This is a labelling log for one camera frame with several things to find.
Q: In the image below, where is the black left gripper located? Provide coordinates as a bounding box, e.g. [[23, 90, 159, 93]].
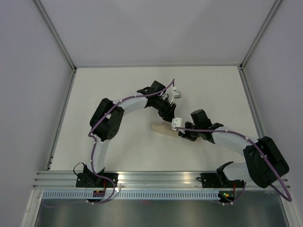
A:
[[152, 97, 177, 123]]

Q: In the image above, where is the beige cloth napkin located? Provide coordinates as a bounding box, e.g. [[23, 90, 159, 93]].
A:
[[151, 122, 182, 139]]

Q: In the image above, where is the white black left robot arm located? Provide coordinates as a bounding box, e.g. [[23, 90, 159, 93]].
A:
[[76, 80, 176, 188]]

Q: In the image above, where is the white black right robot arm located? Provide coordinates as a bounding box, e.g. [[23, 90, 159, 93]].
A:
[[171, 109, 289, 188]]

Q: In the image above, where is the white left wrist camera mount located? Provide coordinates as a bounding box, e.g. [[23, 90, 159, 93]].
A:
[[171, 87, 182, 100]]

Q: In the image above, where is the aluminium frame rail right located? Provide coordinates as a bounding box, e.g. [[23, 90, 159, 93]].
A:
[[237, 0, 284, 137]]

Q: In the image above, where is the aluminium frame rail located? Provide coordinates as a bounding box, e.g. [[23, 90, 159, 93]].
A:
[[32, 0, 77, 171], [237, 0, 284, 137]]

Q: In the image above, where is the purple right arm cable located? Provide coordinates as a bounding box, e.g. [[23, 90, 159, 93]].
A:
[[176, 127, 293, 203]]

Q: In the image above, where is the aluminium front mounting rail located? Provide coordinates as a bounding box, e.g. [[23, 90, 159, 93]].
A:
[[33, 170, 291, 190]]

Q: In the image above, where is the white slotted cable duct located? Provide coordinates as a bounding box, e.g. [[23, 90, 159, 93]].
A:
[[42, 190, 220, 200]]

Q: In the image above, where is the aluminium frame rail left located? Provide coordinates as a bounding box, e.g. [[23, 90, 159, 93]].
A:
[[32, 0, 77, 171]]

